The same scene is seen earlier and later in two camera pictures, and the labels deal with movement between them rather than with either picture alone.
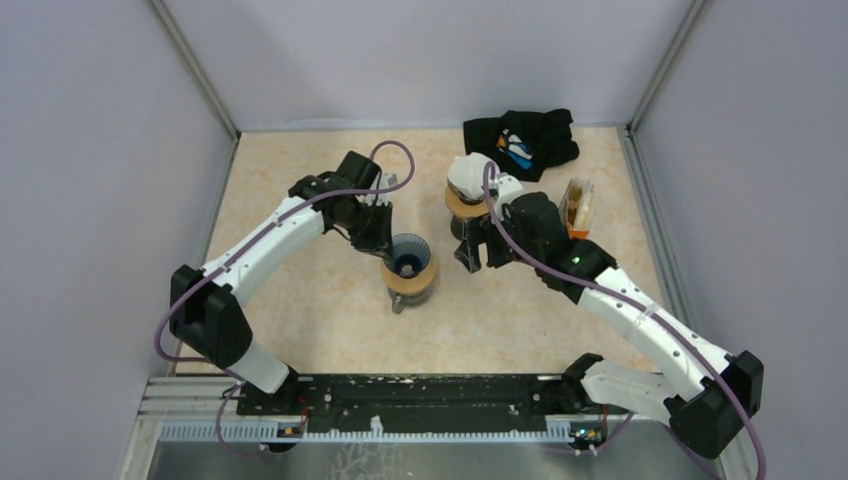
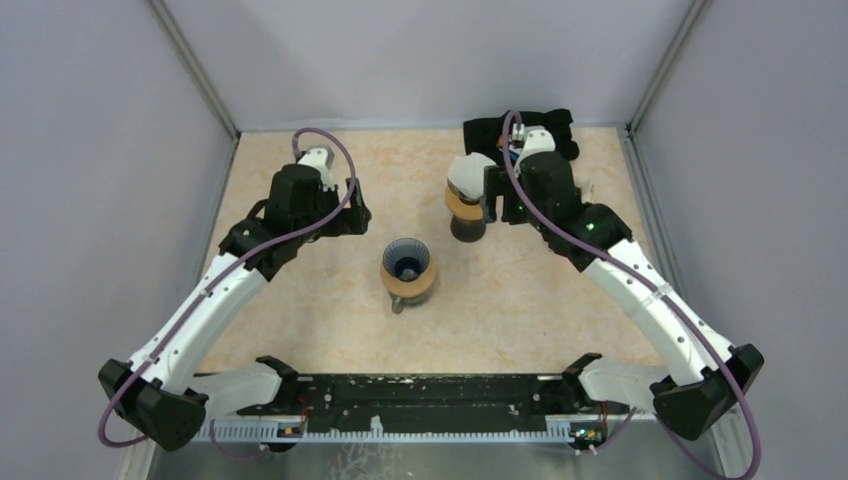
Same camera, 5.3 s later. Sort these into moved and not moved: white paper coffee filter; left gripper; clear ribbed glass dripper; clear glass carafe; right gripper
Moved: right gripper; left gripper
Not moved: clear ribbed glass dripper; clear glass carafe; white paper coffee filter
